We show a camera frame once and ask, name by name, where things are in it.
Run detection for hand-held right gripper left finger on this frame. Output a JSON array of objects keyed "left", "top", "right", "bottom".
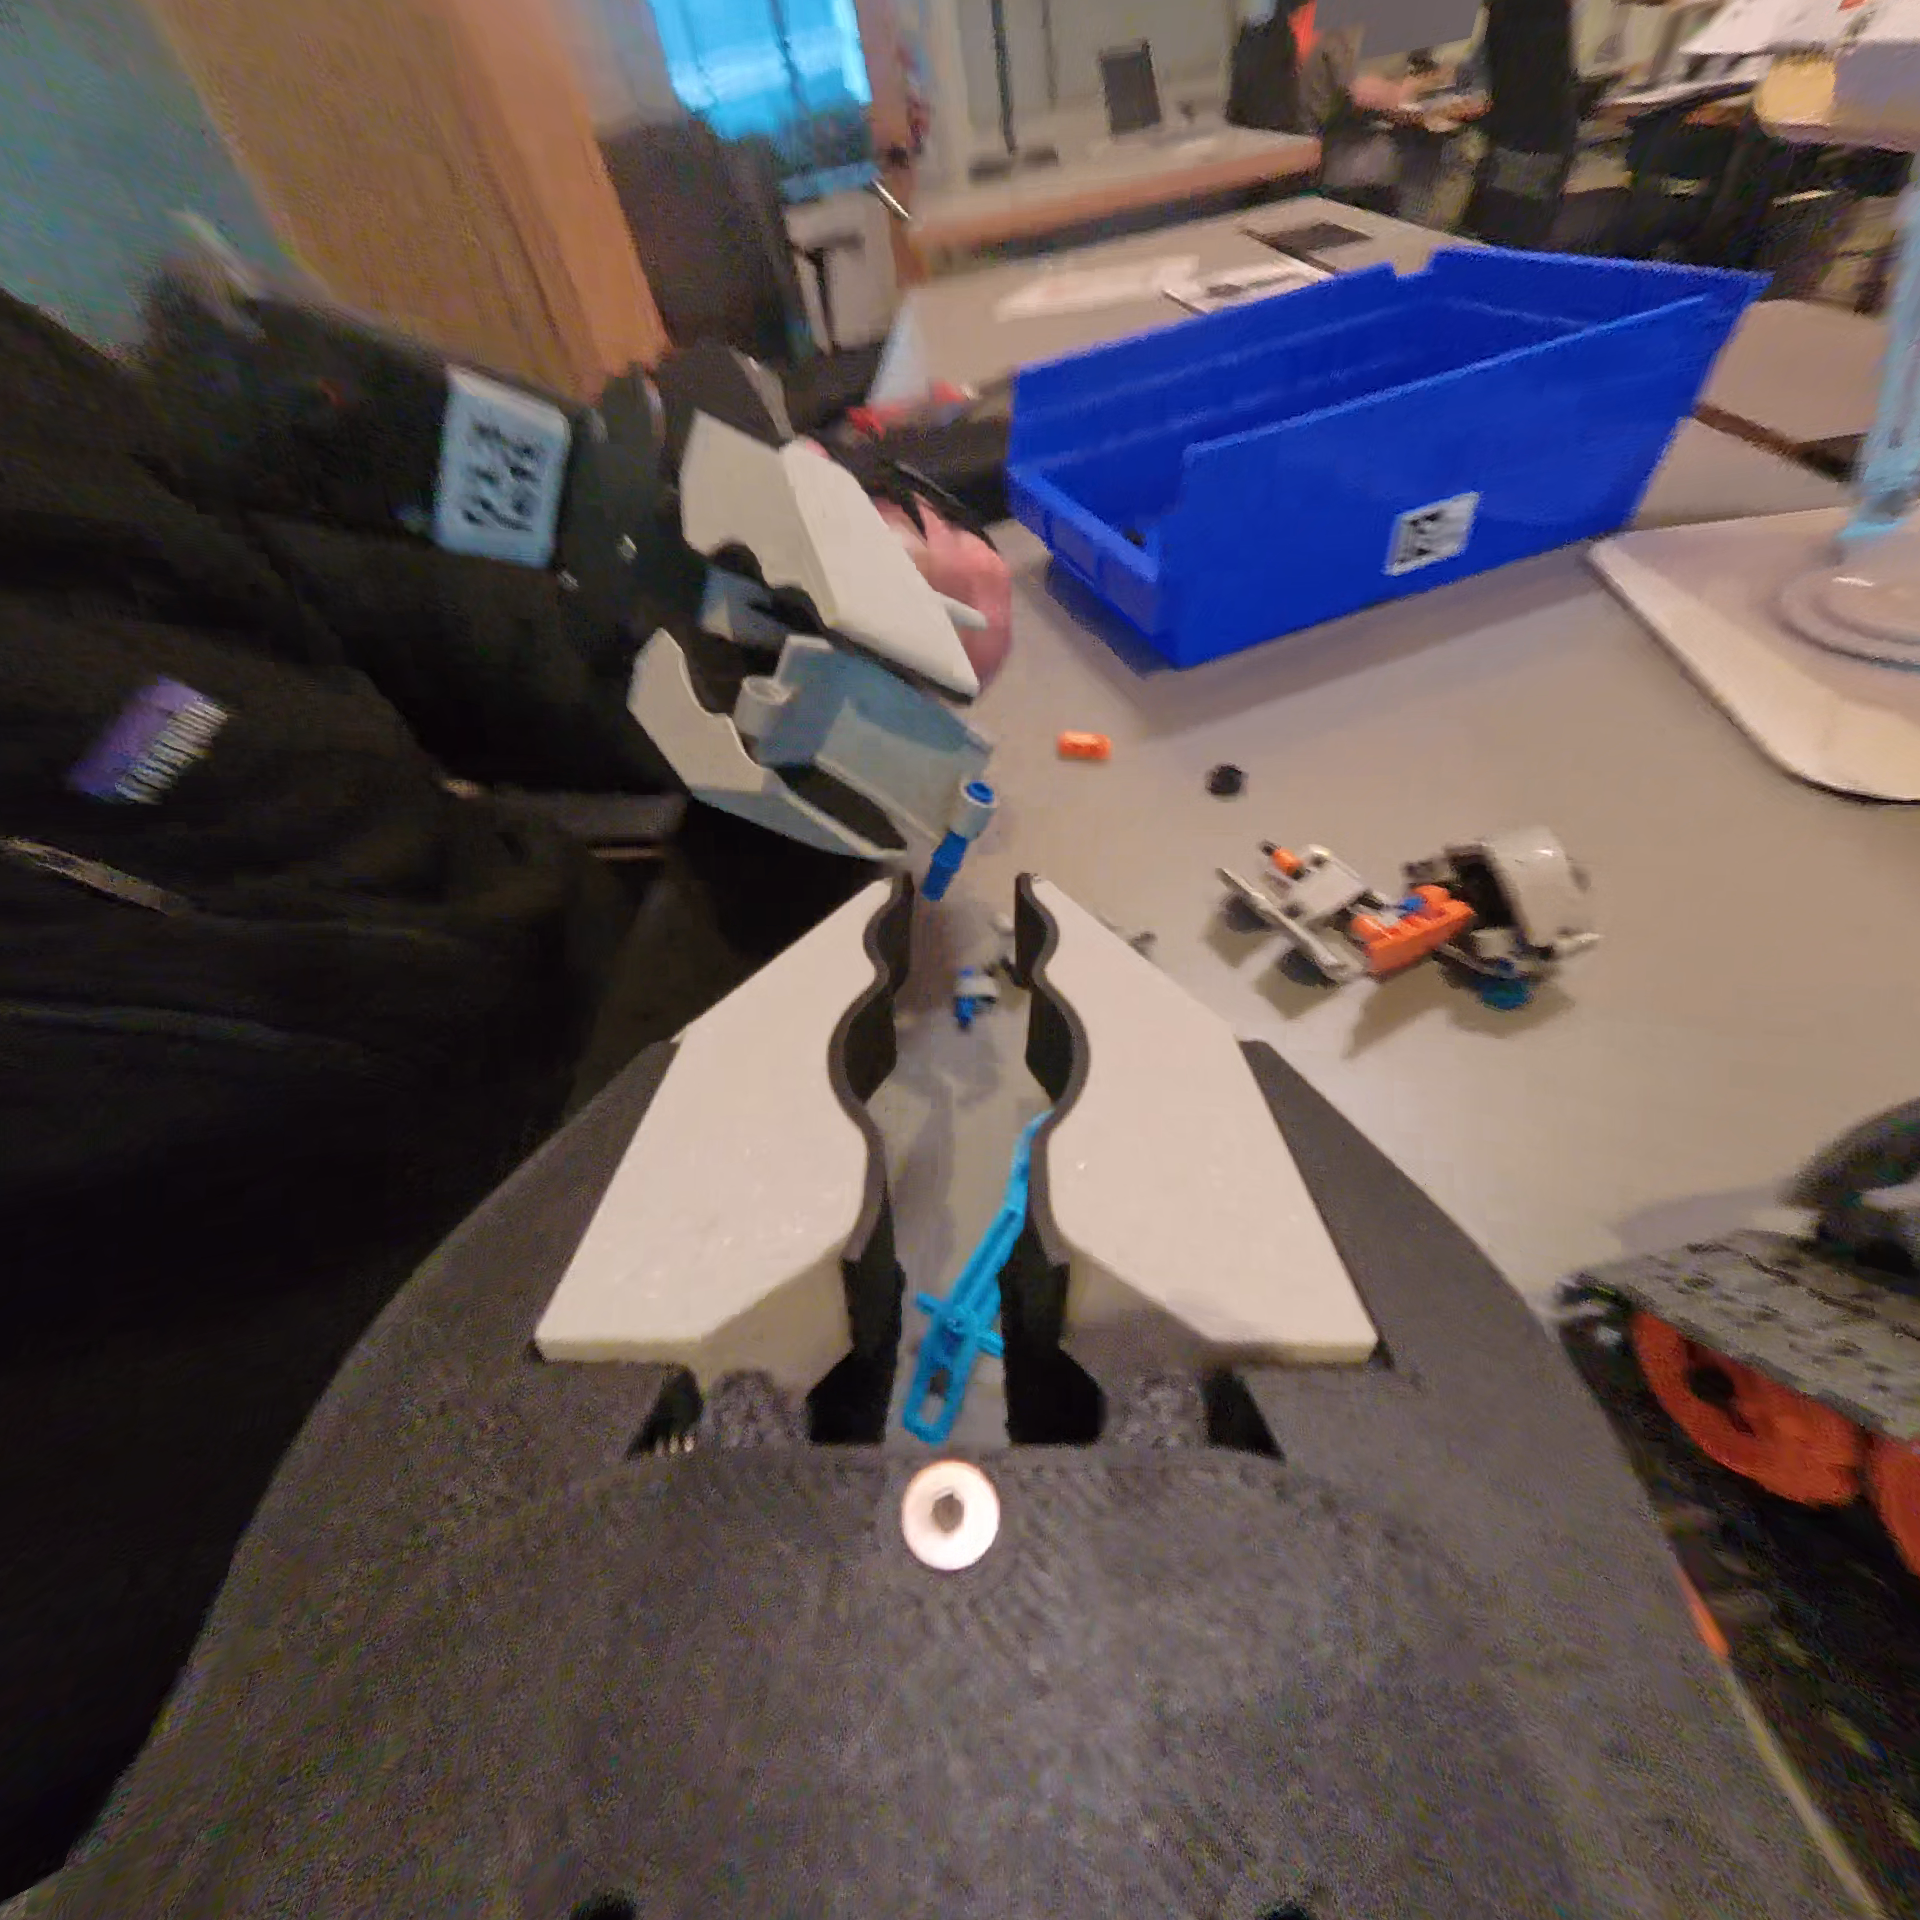
[{"left": 536, "top": 874, "right": 917, "bottom": 1376}]

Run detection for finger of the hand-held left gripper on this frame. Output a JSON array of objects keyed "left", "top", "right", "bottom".
[
  {"left": 679, "top": 411, "right": 989, "bottom": 706},
  {"left": 624, "top": 627, "right": 922, "bottom": 866}
]

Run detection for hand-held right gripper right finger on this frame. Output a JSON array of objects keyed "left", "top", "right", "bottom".
[{"left": 1018, "top": 874, "right": 1384, "bottom": 1370}]

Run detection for grey curved panel brick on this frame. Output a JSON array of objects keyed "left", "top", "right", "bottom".
[{"left": 733, "top": 637, "right": 995, "bottom": 845}]

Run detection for blue pin connector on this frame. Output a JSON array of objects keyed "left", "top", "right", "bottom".
[{"left": 949, "top": 915, "right": 1025, "bottom": 1032}]

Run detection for blue plastic bin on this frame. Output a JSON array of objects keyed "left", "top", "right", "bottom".
[{"left": 1006, "top": 247, "right": 1771, "bottom": 672}]

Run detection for person's left hand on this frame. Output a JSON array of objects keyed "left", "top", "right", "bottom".
[{"left": 883, "top": 496, "right": 1018, "bottom": 693}]

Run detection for blue brick separator tool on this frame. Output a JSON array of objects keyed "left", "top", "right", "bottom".
[{"left": 896, "top": 1110, "right": 1059, "bottom": 1450}]

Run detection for wooden cabinet panel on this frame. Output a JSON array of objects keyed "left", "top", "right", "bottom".
[{"left": 152, "top": 0, "right": 665, "bottom": 396}]

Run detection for grey orange brick assembly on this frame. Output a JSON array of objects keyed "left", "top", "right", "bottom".
[{"left": 1216, "top": 826, "right": 1601, "bottom": 1014}]

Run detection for printed paper sheets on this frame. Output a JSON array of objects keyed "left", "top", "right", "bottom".
[{"left": 998, "top": 255, "right": 1334, "bottom": 319}]

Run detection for long background table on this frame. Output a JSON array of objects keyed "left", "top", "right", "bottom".
[{"left": 901, "top": 127, "right": 1326, "bottom": 272}]

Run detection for person's dark upper body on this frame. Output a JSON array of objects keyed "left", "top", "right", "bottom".
[{"left": 0, "top": 285, "right": 706, "bottom": 1877}]

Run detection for grey orange tracked toy robot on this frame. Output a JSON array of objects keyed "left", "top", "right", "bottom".
[{"left": 1553, "top": 1101, "right": 1920, "bottom": 1652}]

